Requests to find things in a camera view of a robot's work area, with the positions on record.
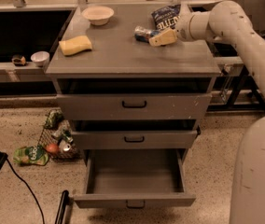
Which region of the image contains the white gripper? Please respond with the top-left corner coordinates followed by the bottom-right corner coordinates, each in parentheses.
top-left (149, 13), bottom-right (196, 47)

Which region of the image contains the redbull can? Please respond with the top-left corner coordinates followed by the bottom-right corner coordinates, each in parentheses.
top-left (134, 26), bottom-right (160, 43)

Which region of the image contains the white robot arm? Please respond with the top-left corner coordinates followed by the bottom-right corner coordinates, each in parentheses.
top-left (149, 0), bottom-right (265, 224)

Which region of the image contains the grey drawer cabinet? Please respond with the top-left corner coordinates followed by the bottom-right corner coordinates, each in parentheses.
top-left (44, 3), bottom-right (222, 163)

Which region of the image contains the grey top drawer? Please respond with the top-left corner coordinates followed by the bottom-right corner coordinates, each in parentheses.
top-left (57, 93), bottom-right (211, 120)

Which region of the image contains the grey drawer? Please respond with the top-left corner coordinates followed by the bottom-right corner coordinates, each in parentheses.
top-left (72, 131), bottom-right (197, 150)
top-left (74, 149), bottom-right (195, 209)
top-left (57, 93), bottom-right (211, 120)

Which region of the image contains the grey middle drawer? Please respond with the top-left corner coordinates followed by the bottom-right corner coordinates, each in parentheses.
top-left (72, 131), bottom-right (197, 150)

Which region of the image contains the grey bottom drawer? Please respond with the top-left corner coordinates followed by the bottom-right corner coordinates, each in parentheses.
top-left (74, 149), bottom-right (195, 209)

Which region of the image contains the silver can in basket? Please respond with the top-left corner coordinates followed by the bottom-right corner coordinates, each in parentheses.
top-left (59, 140), bottom-right (72, 153)

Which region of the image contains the blue kettle chips bag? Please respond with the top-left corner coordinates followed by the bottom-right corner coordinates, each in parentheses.
top-left (151, 5), bottom-right (181, 31)

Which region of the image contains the white paper bowl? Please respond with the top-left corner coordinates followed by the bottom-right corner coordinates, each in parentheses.
top-left (81, 6), bottom-right (114, 26)

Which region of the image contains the black stand table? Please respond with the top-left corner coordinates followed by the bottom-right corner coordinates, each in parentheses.
top-left (190, 0), bottom-right (265, 115)

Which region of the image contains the yellow sponge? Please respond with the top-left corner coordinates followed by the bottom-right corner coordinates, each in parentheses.
top-left (59, 35), bottom-right (92, 56)

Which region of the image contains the small white cup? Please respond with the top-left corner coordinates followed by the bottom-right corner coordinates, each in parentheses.
top-left (31, 51), bottom-right (49, 67)

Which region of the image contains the green bag on floor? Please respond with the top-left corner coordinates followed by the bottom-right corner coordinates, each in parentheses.
top-left (44, 110), bottom-right (63, 130)

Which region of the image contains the green bottle in basket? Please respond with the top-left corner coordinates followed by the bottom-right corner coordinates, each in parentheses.
top-left (62, 130), bottom-right (74, 144)

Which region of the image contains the red apple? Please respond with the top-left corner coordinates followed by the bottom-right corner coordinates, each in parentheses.
top-left (46, 144), bottom-right (60, 154)

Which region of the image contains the green snack pouch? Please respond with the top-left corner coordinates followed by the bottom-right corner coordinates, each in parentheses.
top-left (13, 146), bottom-right (49, 166)

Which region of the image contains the black metal bar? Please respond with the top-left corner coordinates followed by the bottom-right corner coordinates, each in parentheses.
top-left (55, 190), bottom-right (69, 224)

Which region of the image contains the black wire basket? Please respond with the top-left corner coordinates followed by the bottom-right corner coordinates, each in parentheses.
top-left (38, 120), bottom-right (80, 161)

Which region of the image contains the black cable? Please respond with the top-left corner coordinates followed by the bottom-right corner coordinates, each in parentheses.
top-left (0, 148), bottom-right (46, 224)

